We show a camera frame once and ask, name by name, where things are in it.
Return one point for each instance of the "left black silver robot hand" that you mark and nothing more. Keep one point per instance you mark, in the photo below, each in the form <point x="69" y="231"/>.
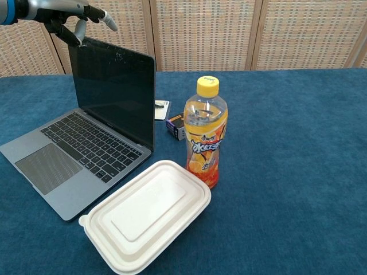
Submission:
<point x="60" y="11"/>

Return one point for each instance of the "grey laptop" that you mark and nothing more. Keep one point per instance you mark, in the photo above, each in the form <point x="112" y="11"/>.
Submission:
<point x="86" y="134"/>

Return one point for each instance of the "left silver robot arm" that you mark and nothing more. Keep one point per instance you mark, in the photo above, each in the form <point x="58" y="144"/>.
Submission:
<point x="13" y="10"/>

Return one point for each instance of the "yellow razor blister pack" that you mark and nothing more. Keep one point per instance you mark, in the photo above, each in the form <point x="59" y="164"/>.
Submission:
<point x="162" y="110"/>

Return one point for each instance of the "bamboo folding screen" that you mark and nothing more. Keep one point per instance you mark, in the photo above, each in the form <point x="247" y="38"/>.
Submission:
<point x="215" y="34"/>

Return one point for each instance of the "small blue black box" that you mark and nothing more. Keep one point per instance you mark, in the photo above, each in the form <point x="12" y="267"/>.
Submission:
<point x="175" y="126"/>

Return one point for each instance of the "orange iced tea bottle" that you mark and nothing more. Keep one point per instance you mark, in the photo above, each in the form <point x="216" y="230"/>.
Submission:
<point x="205" y="137"/>

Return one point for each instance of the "white lidded lunch box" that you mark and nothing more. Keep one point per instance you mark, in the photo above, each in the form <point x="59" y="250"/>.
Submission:
<point x="146" y="217"/>

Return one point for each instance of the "blue table cloth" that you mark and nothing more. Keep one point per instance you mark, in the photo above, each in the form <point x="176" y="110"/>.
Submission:
<point x="286" y="172"/>

